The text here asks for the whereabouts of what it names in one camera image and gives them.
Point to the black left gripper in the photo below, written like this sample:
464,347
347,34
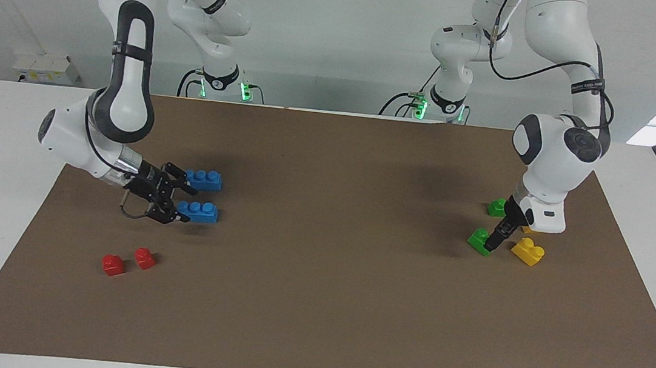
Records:
514,214

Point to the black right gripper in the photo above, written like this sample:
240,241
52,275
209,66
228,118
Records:
148,180

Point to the green two-stud block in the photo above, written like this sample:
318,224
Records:
477,240
495,208

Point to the blue three-stud block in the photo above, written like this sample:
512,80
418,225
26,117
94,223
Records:
205,180
200,212

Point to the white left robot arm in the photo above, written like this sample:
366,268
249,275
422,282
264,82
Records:
557,147

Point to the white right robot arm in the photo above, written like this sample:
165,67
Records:
127,65

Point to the yellow two-stud block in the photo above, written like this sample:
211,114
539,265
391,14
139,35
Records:
525,229
527,252

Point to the red one-stud block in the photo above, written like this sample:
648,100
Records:
144,258
113,265

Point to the brown table mat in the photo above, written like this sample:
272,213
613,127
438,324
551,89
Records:
315,304

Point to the white wall socket box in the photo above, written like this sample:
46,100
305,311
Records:
44,69

